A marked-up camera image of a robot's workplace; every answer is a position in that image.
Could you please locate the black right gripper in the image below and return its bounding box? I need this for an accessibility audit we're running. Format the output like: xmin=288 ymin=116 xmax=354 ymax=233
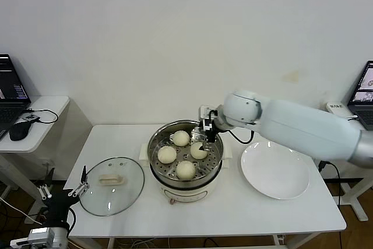
xmin=195 ymin=122 xmax=218 ymax=152

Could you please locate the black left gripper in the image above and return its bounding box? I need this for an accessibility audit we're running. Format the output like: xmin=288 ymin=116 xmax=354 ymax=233
xmin=38 ymin=165 xmax=90 ymax=229

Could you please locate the white steamed baozi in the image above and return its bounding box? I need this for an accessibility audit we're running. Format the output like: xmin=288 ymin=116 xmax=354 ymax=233
xmin=173 ymin=130 xmax=191 ymax=147
xmin=157 ymin=145 xmax=177 ymax=164
xmin=175 ymin=160 xmax=196 ymax=181
xmin=190 ymin=142 xmax=209 ymax=160

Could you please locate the glass lid with cream handle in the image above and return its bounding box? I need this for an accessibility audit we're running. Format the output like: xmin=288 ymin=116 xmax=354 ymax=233
xmin=79 ymin=156 xmax=146 ymax=217

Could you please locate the perforated steel steamer basket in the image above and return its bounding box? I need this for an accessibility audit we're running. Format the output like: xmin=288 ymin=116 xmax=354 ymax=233
xmin=147 ymin=120 xmax=225 ymax=187

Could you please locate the white electric cooker pot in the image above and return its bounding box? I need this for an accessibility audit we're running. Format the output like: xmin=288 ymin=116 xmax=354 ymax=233
xmin=140 ymin=141 xmax=233 ymax=205

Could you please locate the black computer mouse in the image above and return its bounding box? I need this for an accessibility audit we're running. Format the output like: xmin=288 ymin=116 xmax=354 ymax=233
xmin=9 ymin=120 xmax=32 ymax=142

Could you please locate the white round plate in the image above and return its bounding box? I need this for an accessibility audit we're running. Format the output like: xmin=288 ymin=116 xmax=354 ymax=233
xmin=240 ymin=141 xmax=311 ymax=200

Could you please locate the white side table with mouse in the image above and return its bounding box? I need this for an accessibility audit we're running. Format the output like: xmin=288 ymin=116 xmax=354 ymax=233
xmin=0 ymin=96 xmax=71 ymax=226

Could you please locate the black laptop with dark screen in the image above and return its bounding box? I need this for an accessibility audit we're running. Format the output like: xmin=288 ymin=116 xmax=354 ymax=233
xmin=0 ymin=54 xmax=32 ymax=142

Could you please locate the black floor bar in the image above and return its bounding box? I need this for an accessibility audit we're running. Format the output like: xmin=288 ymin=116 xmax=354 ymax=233
xmin=322 ymin=177 xmax=365 ymax=186

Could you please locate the grey laptop with light screen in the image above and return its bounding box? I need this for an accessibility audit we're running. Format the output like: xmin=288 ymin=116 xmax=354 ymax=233
xmin=347 ymin=60 xmax=373 ymax=132

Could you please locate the white side table with label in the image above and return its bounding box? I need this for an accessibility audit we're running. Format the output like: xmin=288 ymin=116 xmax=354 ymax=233
xmin=325 ymin=101 xmax=373 ymax=222

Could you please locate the white wall socket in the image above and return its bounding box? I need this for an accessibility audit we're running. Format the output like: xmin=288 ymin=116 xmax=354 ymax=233
xmin=40 ymin=157 xmax=55 ymax=171

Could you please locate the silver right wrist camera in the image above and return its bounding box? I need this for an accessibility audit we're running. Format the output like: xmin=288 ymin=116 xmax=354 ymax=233
xmin=198 ymin=104 xmax=219 ymax=130

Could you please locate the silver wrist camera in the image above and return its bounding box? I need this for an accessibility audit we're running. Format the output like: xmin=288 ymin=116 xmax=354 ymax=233
xmin=198 ymin=104 xmax=219 ymax=130
xmin=10 ymin=227 xmax=56 ymax=248

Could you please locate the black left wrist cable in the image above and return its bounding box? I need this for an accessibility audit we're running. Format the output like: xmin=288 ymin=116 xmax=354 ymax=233
xmin=66 ymin=208 xmax=77 ymax=238

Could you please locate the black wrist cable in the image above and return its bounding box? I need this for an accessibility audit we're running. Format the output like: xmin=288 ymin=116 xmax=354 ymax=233
xmin=227 ymin=128 xmax=256 ymax=145
xmin=66 ymin=208 xmax=77 ymax=238

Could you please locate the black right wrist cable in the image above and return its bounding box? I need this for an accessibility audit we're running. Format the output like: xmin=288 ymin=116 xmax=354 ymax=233
xmin=227 ymin=128 xmax=256 ymax=145

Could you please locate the white floor cable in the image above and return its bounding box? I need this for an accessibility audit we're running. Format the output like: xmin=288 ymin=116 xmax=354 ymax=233
xmin=0 ymin=195 xmax=44 ymax=228

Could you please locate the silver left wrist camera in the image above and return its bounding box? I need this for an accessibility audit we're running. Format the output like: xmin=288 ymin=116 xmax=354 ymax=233
xmin=10 ymin=227 xmax=56 ymax=248

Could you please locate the white table frame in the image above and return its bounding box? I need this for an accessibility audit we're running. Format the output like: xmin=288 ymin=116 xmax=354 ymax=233
xmin=68 ymin=233 xmax=317 ymax=249

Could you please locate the black usb dongle with cable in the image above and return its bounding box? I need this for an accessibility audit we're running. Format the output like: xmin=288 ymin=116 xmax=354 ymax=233
xmin=22 ymin=108 xmax=59 ymax=125

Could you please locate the white cable bundle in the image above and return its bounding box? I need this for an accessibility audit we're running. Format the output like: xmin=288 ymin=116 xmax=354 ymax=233
xmin=126 ymin=239 xmax=155 ymax=249

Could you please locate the black laptop power cable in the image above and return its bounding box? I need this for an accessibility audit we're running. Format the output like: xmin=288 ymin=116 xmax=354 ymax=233
xmin=318 ymin=160 xmax=343 ymax=206

